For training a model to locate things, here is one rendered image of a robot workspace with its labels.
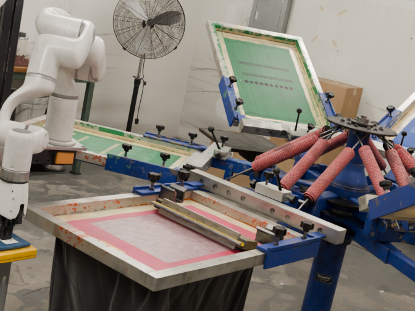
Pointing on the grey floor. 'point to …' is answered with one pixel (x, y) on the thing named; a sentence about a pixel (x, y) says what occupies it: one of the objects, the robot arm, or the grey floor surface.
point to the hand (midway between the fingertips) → (5, 231)
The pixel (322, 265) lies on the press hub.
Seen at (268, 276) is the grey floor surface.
